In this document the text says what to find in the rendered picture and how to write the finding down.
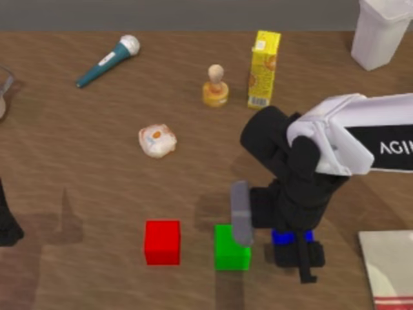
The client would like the blue cube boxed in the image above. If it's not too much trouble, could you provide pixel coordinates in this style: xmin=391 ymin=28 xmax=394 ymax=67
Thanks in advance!
xmin=271 ymin=228 xmax=315 ymax=245

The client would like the green cube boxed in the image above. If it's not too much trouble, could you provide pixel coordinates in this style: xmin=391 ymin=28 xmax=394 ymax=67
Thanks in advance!
xmin=214 ymin=223 xmax=252 ymax=271

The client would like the red cube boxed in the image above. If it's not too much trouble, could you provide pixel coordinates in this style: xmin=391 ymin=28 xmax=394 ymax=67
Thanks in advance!
xmin=143 ymin=220 xmax=181 ymax=267

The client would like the white book with red stripes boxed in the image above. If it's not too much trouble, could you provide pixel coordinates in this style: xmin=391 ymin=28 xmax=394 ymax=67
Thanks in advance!
xmin=358 ymin=229 xmax=413 ymax=310

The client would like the yellow bottle with wooden stopper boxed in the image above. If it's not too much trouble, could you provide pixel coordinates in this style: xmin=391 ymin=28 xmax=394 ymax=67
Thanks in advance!
xmin=201 ymin=63 xmax=230 ymax=108

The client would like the yellow juice carton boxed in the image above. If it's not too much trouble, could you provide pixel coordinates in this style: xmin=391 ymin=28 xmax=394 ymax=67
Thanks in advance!
xmin=247 ymin=30 xmax=282 ymax=110

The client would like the white wrapped bread bag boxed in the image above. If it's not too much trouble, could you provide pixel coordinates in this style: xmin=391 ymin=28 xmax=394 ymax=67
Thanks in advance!
xmin=138 ymin=123 xmax=178 ymax=159

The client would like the white plastic bin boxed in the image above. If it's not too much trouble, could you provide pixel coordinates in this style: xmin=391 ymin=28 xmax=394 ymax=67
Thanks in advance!
xmin=350 ymin=0 xmax=413 ymax=72

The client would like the teal microphone with silver head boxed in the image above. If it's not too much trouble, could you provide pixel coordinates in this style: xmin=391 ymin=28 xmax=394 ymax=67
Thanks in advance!
xmin=76 ymin=34 xmax=141 ymax=89

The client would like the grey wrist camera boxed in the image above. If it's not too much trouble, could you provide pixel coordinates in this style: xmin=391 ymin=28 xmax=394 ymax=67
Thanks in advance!
xmin=229 ymin=180 xmax=254 ymax=247

